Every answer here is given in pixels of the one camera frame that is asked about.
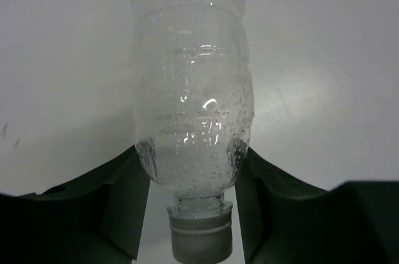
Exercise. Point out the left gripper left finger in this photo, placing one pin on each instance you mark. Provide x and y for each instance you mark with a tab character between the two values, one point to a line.
94	218

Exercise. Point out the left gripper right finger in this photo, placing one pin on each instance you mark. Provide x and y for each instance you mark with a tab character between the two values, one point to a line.
286	220

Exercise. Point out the clear bottle white cap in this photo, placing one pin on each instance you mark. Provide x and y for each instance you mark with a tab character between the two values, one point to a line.
193	106

